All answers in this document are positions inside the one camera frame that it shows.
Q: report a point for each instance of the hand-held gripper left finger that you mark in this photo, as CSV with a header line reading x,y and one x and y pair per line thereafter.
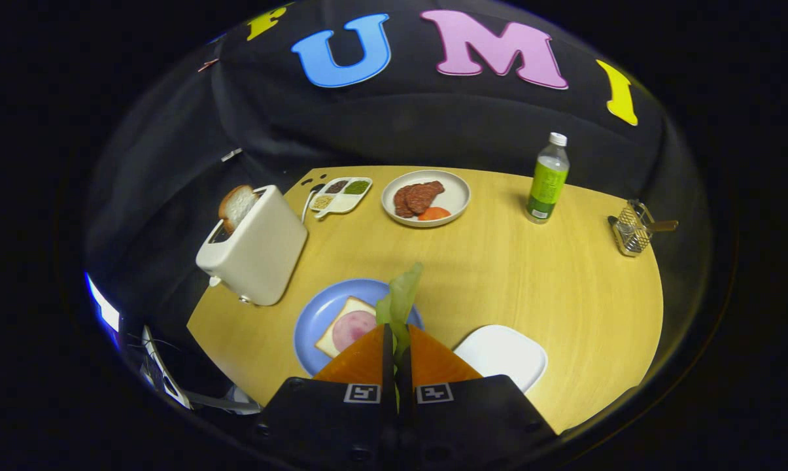
x,y
388,373

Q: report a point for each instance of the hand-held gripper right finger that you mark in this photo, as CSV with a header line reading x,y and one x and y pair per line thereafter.
x,y
405,379

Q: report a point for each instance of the green lettuce leaf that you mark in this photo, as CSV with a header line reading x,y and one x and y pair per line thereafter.
x,y
403,294

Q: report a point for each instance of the toasted bread slice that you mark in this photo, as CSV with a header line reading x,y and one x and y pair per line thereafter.
x,y
237,204

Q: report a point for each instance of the pink ham slice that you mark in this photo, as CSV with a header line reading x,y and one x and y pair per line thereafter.
x,y
354,329

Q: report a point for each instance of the white bread slice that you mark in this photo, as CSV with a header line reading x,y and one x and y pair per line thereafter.
x,y
349,305

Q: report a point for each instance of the round blue plate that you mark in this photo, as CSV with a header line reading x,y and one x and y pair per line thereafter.
x,y
322,311

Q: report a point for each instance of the white square plate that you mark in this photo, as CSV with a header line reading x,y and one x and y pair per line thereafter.
x,y
505,353

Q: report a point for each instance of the red tomato slice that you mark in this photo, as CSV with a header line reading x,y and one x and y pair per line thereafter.
x,y
434,214

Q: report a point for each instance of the brown meat slice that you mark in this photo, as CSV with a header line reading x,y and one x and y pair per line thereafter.
x,y
425,195
403,201

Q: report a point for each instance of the white sectioned bean tray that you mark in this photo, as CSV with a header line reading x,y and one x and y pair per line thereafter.
x,y
344,203

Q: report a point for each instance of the white toaster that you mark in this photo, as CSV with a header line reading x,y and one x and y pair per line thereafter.
x,y
263,248

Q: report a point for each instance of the round white plate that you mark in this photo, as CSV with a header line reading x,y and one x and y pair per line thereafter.
x,y
456,196

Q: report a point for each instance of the green label drink bottle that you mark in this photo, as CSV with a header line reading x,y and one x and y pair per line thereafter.
x,y
547,186

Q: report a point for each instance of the black backdrop cloth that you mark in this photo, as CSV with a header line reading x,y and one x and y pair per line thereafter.
x,y
433,124

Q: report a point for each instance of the silver metal clip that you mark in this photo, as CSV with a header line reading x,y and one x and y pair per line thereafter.
x,y
231,154

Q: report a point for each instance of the copper coloured clip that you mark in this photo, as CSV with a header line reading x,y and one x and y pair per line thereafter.
x,y
207,65

